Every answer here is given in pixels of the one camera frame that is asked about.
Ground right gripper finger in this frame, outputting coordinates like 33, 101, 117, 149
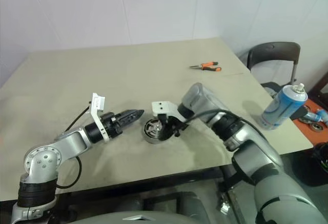
165, 127, 176, 141
158, 114, 169, 133

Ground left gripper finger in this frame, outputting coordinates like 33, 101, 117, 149
119, 109, 146, 121
120, 115, 140, 129

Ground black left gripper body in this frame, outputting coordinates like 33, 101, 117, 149
99, 112, 124, 139

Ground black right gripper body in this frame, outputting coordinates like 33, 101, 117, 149
161, 114, 189, 137

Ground black ring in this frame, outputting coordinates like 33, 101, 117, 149
142, 119, 165, 140

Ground orange black pliers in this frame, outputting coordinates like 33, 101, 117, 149
189, 61, 222, 72

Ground grey rounded shape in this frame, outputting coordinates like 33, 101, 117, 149
61, 202, 214, 224

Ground blue spray can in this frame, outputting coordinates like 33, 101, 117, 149
261, 83, 309, 131

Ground black folding chair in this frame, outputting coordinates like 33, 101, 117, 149
247, 42, 301, 99

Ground orange mat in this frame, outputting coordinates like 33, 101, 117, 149
291, 97, 328, 149

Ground small white blue tube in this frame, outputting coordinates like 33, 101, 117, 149
303, 111, 321, 123

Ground small blue bottle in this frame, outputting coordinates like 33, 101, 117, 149
315, 108, 328, 126

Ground black bag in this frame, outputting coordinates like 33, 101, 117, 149
311, 141, 328, 187

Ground dark cabinet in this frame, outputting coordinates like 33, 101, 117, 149
309, 69, 328, 99

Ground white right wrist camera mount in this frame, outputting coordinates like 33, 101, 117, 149
151, 100, 191, 124

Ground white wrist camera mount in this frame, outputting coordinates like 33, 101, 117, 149
151, 100, 191, 124
89, 92, 111, 143

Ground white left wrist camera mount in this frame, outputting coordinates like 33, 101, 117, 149
89, 92, 111, 143

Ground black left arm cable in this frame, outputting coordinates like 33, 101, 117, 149
54, 101, 92, 190

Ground silver metal bracket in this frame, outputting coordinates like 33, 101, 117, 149
217, 195, 232, 215

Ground dark metal bearing ring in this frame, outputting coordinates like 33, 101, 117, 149
310, 123, 325, 133

